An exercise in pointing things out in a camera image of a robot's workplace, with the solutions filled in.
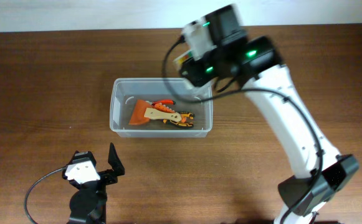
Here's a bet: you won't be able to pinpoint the coloured screwdriver set box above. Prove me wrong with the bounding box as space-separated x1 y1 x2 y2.
173 50 193 70

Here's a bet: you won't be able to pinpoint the orange scraper wooden handle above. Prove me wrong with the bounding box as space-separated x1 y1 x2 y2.
129 100 181 126

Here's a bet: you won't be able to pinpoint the yellow black long-nose pliers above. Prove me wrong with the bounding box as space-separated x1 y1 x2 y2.
163 111 195 129

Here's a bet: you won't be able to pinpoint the red handled cutting pliers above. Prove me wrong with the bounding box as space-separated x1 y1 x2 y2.
151 100 176 106

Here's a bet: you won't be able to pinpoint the orange perforated bar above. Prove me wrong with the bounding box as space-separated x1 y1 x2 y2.
154 103 175 113

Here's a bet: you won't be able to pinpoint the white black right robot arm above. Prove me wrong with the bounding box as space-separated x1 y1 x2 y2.
175 5 359 223

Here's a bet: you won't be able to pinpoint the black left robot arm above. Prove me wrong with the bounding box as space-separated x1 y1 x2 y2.
62 143 125 224

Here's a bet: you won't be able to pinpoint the clear plastic container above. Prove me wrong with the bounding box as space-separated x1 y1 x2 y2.
109 78 214 138

